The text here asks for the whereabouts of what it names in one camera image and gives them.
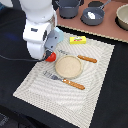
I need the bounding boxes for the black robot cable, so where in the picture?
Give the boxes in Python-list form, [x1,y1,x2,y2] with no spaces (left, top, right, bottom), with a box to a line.
[0,53,46,63]

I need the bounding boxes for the red tomato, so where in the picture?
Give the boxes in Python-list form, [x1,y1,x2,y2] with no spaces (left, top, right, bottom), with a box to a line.
[45,52,56,62]

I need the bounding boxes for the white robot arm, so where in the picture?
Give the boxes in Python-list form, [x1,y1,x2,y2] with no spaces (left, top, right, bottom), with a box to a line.
[19,0,62,61]

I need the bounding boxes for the yellow butter box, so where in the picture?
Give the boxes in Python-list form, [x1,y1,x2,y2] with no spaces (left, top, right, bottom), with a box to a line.
[69,36,86,44]

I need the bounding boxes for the cream bowl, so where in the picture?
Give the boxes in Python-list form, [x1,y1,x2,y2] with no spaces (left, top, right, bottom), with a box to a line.
[116,4,128,30]

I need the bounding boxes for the tall grey pot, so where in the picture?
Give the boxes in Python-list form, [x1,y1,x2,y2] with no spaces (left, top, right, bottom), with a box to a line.
[56,0,83,19]

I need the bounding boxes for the round wooden plate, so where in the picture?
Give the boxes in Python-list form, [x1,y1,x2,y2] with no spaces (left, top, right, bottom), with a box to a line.
[55,55,83,79]

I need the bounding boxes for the white salt shaker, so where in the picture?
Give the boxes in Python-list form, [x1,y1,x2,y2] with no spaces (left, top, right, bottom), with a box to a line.
[87,12,96,19]

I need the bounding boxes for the knife with wooden handle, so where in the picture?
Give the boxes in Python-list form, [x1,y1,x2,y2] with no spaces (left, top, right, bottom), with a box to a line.
[58,50,97,63]

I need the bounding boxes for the grey saucepan with handle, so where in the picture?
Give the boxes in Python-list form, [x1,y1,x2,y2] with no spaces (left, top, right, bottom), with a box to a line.
[81,0,111,26]

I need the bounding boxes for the light blue cup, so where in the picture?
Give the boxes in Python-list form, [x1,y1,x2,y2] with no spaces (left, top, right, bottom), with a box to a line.
[54,27,64,43]

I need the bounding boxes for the beige woven placemat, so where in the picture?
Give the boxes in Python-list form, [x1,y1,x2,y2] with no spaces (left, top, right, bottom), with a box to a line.
[13,33,114,128]

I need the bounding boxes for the brown stove board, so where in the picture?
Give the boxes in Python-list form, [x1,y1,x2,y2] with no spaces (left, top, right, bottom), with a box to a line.
[56,0,128,43]

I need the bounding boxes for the fork with wooden handle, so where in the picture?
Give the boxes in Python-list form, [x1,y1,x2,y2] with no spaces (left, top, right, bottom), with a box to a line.
[43,71,85,90]

